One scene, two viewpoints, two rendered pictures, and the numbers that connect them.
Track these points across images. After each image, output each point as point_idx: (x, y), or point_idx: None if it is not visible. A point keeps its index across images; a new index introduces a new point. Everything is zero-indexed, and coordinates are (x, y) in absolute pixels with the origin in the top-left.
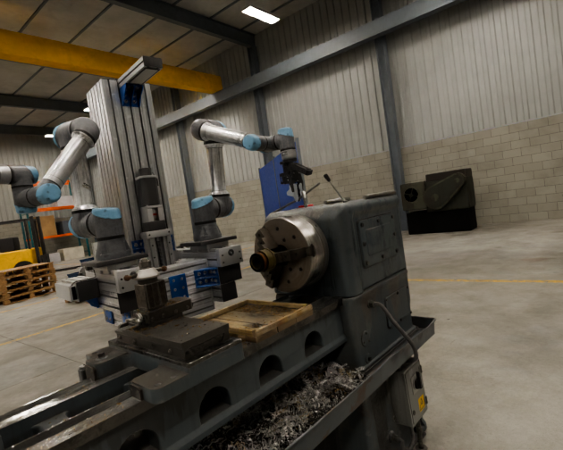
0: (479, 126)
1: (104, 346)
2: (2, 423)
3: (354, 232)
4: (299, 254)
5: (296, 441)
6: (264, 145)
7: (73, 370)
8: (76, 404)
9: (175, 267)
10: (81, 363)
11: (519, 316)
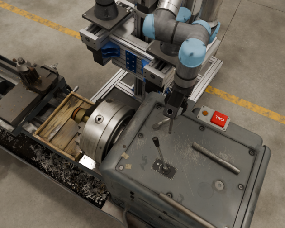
0: None
1: (266, 2)
2: None
3: (115, 185)
4: (75, 142)
5: (33, 168)
6: (166, 42)
7: (229, 5)
8: (7, 81)
9: (131, 48)
10: (238, 4)
11: None
